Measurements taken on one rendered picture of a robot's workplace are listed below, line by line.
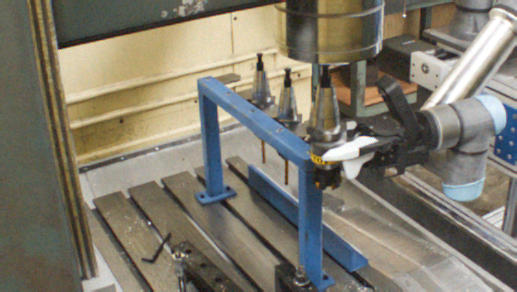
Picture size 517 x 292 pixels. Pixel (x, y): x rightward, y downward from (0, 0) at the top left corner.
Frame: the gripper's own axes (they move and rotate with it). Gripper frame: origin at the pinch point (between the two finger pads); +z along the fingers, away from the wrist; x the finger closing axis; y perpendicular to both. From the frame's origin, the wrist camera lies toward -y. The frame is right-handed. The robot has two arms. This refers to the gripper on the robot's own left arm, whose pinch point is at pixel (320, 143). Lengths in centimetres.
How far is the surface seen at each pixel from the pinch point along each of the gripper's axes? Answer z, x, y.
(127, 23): 30.6, -17.0, -28.9
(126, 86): 13, 98, 26
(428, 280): -41, 21, 58
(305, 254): -4.7, 15.7, 33.8
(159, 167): 7, 94, 52
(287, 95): -8.9, 32.8, 6.8
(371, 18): -3.8, -7.5, -21.8
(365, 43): -2.7, -7.8, -18.4
